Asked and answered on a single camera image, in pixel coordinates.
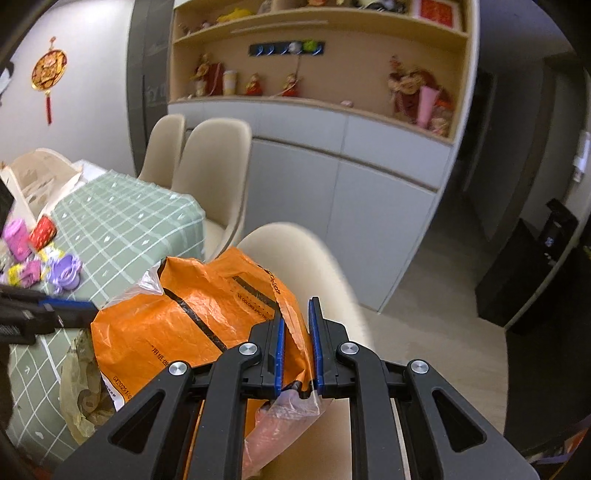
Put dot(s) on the cartoon print food cover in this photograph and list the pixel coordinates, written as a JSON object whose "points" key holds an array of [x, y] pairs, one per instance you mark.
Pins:
{"points": [[41, 175]]}

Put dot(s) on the red seated figurine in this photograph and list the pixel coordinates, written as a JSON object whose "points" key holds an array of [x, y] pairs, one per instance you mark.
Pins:
{"points": [[253, 86], [291, 86]]}

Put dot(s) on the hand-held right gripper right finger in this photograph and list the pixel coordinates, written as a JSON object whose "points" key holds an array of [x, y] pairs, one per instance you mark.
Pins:
{"points": [[315, 350]]}

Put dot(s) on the beige dining chair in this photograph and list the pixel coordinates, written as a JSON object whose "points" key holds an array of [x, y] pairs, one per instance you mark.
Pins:
{"points": [[161, 143], [212, 166], [295, 249]]}

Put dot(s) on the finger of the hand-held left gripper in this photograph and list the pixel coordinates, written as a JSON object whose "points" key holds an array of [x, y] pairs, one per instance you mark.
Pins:
{"points": [[5, 198], [69, 310]]}

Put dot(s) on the white cup with lid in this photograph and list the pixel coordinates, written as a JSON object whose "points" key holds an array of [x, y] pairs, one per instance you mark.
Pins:
{"points": [[230, 83]]}

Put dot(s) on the yellow ornament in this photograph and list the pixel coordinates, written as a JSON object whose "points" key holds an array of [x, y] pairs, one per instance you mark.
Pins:
{"points": [[233, 16]]}

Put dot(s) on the orange plastic bag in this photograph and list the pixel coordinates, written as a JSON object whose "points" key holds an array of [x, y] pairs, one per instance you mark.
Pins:
{"points": [[207, 295]]}

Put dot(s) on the fortune god figurine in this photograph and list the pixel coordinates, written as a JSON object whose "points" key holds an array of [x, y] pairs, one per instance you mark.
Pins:
{"points": [[319, 2]]}

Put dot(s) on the small flower bouquet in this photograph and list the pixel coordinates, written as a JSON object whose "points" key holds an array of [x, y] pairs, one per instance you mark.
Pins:
{"points": [[205, 76]]}

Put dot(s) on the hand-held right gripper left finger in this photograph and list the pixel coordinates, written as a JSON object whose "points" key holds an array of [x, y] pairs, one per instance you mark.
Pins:
{"points": [[279, 364]]}

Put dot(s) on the row of small shelf figurines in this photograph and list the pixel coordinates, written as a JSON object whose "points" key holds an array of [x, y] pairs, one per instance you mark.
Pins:
{"points": [[194, 26]]}

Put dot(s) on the red paper cup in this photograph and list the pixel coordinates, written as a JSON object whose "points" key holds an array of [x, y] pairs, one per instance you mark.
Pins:
{"points": [[42, 230]]}

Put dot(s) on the green checked tablecloth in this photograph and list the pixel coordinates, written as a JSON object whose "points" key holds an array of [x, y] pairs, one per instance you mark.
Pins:
{"points": [[115, 217]]}

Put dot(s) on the white wall intercom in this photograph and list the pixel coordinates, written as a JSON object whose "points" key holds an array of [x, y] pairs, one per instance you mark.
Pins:
{"points": [[582, 157]]}

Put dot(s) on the large pink wrapped bouquet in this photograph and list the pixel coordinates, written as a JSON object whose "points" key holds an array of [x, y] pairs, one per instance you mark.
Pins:
{"points": [[415, 92]]}

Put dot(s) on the dark glass door cabinet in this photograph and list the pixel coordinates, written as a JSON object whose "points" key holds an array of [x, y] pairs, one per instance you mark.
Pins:
{"points": [[147, 92]]}

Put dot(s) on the white charger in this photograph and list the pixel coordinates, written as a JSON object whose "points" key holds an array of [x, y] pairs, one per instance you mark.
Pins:
{"points": [[293, 47]]}

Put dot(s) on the pink snack wrapper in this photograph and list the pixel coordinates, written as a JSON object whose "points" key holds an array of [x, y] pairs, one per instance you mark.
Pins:
{"points": [[31, 272]]}

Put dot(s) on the small purple toy container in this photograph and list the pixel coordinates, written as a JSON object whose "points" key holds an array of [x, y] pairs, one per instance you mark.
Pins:
{"points": [[63, 272]]}

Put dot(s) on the black power socket rail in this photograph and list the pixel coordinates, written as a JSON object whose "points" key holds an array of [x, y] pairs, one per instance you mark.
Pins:
{"points": [[268, 49]]}

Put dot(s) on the green plug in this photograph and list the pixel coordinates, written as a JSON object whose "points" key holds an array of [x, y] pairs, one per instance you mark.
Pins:
{"points": [[310, 46]]}

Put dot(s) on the panda plush on shelf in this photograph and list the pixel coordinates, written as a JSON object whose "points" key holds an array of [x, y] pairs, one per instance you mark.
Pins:
{"points": [[381, 4]]}

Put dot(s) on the red knot wall ornament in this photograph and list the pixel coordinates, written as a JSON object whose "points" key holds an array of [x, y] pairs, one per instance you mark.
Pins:
{"points": [[48, 69]]}

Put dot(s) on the red framed picture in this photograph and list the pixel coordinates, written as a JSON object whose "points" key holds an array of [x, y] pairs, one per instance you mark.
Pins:
{"points": [[436, 14]]}

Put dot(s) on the pink plastic cup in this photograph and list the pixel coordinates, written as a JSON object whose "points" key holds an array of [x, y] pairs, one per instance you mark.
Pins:
{"points": [[17, 237]]}

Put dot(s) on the white and wood wall cabinet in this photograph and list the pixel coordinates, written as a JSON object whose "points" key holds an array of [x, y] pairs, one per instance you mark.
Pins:
{"points": [[369, 161]]}

